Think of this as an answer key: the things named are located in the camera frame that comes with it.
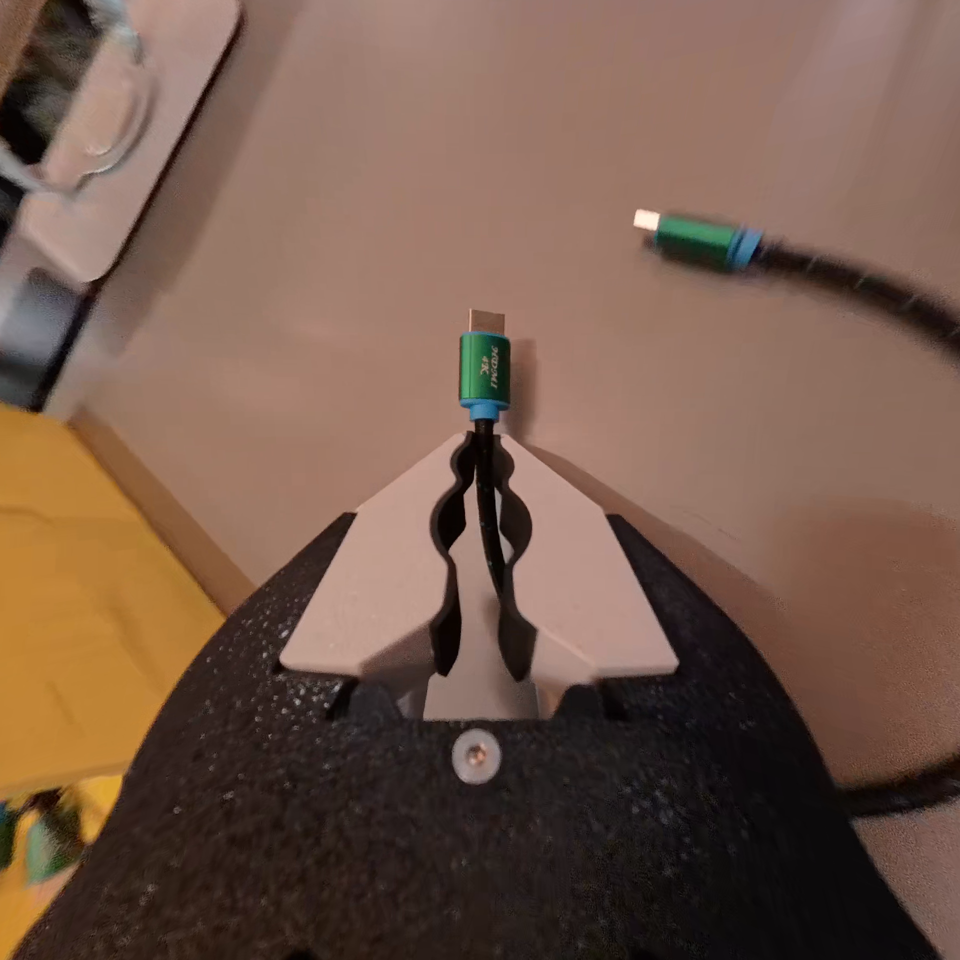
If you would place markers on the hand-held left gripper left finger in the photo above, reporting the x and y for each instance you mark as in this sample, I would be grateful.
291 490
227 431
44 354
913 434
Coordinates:
375 600

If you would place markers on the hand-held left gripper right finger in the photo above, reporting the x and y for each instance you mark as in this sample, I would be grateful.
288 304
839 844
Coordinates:
592 607

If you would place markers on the yellow plastic bin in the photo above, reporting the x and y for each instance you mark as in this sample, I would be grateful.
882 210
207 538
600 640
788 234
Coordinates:
90 600

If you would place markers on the white stand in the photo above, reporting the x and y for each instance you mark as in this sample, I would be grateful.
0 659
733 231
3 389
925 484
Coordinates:
150 112

